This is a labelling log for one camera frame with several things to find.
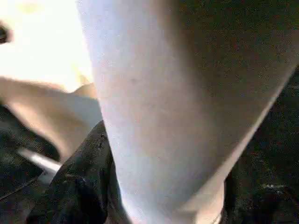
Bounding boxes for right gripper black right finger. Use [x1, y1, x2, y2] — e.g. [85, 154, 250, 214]
[221, 136, 299, 224]

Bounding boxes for black work mat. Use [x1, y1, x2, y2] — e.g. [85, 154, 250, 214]
[0, 67, 299, 224]

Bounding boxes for white plastic table top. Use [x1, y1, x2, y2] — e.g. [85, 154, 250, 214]
[0, 0, 105, 164]

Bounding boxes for white plastic table leg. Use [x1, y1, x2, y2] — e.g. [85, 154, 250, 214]
[76, 0, 299, 224]

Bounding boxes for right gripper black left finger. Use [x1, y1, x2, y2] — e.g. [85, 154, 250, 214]
[27, 120, 131, 224]

